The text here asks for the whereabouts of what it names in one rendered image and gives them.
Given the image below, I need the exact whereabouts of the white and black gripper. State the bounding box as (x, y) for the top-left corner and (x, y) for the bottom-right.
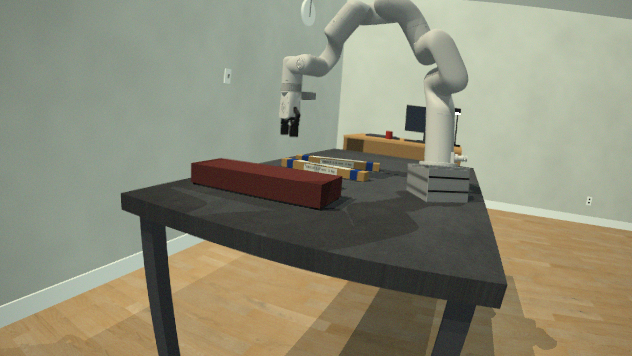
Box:
(279, 91), (301, 137)

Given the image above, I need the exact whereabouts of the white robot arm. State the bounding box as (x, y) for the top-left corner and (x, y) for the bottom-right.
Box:
(281, 0), (468, 167)

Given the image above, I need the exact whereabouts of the orange pack with white label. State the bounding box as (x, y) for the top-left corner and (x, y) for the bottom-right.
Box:
(296, 154), (380, 172)
(281, 158), (369, 182)

